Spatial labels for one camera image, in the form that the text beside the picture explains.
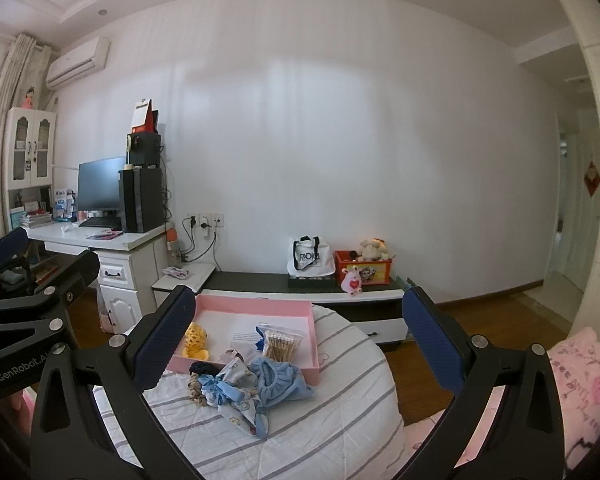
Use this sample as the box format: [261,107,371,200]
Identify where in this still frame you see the pink shallow box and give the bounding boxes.
[193,295,320,386]

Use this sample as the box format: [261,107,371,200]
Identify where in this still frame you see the white wall socket strip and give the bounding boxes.
[184,214,224,238]

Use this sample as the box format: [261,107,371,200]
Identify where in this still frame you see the colourful packet on cabinet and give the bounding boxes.
[162,266,189,280]

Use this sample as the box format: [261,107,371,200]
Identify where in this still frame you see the black box on tower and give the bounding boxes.
[126,132,161,168]

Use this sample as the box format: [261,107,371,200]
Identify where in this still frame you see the red toy storage box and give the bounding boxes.
[334,250,392,286]

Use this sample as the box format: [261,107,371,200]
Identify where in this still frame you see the yellow crochet item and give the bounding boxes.
[182,323,210,361]

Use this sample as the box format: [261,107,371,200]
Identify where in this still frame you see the blue white package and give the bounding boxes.
[54,188,76,222]

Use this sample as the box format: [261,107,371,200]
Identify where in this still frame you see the white low side cabinet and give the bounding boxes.
[151,263,216,306]

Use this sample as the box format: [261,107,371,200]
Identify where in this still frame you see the white desk with drawers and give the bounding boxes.
[27,222,173,333]

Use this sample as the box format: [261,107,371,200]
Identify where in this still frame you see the white printed cloth blue bow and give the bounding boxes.
[198,358,268,440]

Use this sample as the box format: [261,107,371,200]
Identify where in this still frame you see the beige plush toy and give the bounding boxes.
[356,238,390,261]

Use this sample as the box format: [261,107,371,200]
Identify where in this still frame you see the black computer tower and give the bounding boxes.
[119,167,166,233]

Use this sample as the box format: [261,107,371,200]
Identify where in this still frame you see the white glass door cabinet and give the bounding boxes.
[4,107,56,191]

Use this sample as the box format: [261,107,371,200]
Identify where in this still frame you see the stack of books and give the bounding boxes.
[20,211,53,229]

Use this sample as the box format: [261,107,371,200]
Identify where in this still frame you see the black white TV stand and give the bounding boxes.
[202,271,408,347]

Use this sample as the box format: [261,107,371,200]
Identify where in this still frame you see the white striped quilt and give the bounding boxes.
[92,303,406,480]

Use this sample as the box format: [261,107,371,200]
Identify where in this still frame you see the white air conditioner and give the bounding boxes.
[46,37,110,90]

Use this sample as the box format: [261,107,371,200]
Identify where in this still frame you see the orange cap bottle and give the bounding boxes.
[166,228,178,266]

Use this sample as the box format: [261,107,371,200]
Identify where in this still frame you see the light blue terry cap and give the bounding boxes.
[250,356,313,408]

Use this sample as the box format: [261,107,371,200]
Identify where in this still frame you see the pink heart plush toy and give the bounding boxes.
[340,266,363,296]

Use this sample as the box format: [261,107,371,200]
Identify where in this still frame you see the pink floral bedding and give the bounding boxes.
[403,327,600,474]

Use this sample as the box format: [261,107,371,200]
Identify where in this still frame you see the cotton swab bag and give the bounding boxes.
[256,323,306,362]

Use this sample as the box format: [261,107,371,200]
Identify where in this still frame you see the red white calendar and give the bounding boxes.
[131,99,158,133]

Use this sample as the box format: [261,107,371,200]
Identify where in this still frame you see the navy knit scrunchie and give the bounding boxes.
[188,361,220,377]

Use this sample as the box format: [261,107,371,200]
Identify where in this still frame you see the black power cables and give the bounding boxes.
[174,214,218,266]

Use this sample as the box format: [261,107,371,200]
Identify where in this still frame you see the beige stocking bundle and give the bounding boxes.
[187,373,208,406]

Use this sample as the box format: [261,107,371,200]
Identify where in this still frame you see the red door ornament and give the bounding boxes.
[583,162,600,197]

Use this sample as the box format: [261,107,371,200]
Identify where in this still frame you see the royal blue knit item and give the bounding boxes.
[256,325,266,353]

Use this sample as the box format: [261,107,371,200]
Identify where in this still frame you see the white tote bag black handles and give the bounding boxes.
[287,235,336,278]

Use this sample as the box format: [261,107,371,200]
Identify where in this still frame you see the small doll figurine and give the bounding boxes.
[21,87,35,110]

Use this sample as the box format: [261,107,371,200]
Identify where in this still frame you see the black computer monitor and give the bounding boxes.
[76,157,125,211]

